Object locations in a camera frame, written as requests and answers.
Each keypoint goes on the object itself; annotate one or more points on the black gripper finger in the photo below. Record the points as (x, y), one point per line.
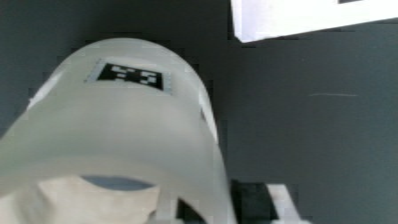
(264, 204)

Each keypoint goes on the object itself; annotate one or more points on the white marker tag sheet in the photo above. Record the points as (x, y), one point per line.
(273, 18)

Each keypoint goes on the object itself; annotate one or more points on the white lamp shade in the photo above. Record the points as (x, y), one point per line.
(109, 153)

